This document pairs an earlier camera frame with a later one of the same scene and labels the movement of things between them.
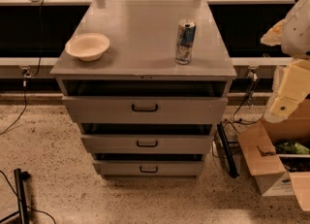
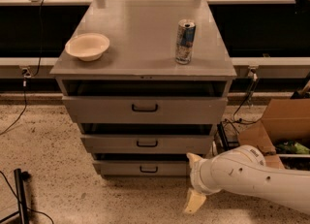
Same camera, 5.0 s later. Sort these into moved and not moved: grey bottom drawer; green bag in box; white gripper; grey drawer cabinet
Moved: white gripper
Not moved: green bag in box; grey bottom drawer; grey drawer cabinet
